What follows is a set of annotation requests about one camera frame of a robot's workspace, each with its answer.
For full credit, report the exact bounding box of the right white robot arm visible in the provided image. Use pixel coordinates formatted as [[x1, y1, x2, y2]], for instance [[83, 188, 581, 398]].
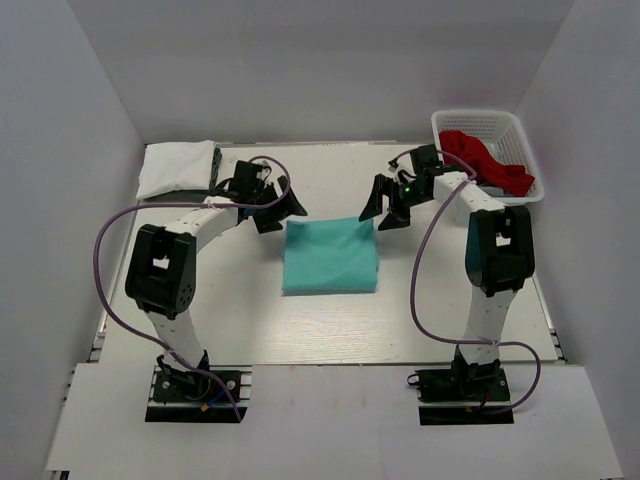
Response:
[[359, 144, 535, 399]]

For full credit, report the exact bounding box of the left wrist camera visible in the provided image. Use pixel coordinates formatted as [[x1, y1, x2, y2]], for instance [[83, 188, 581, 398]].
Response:
[[257, 165, 272, 182]]

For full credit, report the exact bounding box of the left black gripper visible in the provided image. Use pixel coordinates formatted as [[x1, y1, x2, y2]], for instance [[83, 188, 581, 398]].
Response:
[[250, 175, 306, 233]]

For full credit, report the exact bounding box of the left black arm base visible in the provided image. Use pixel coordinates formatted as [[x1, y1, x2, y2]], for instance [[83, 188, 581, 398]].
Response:
[[145, 353, 252, 424]]

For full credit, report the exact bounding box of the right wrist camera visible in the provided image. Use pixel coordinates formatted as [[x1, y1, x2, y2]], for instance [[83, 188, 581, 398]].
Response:
[[388, 159, 415, 185]]

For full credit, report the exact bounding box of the white plastic basket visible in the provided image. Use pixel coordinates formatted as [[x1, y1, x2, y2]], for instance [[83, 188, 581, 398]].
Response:
[[431, 109, 545, 205]]

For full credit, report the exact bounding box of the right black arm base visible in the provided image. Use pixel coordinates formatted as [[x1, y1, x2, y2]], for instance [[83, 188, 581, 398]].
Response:
[[407, 355, 514, 426]]

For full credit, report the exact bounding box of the red t shirt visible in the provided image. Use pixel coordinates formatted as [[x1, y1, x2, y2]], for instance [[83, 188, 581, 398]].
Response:
[[439, 130, 535, 197]]

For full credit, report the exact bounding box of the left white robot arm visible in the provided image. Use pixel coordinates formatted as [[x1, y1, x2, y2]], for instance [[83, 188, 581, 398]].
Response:
[[125, 155, 307, 399]]

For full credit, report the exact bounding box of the teal t shirt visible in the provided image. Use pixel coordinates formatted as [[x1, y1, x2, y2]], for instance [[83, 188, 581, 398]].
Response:
[[282, 217, 379, 295]]

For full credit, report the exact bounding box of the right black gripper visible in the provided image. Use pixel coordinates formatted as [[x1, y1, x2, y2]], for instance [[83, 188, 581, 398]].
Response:
[[359, 173, 431, 231]]

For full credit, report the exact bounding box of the grey t shirt in basket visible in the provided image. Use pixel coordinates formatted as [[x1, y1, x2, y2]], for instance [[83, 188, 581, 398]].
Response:
[[480, 183, 511, 198]]

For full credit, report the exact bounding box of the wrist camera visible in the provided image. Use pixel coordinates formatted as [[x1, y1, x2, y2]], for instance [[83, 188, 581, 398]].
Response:
[[257, 165, 272, 182], [388, 159, 415, 185]]

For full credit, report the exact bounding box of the folded white t shirt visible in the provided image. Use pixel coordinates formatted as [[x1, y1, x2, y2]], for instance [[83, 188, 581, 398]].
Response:
[[137, 140, 217, 202]]

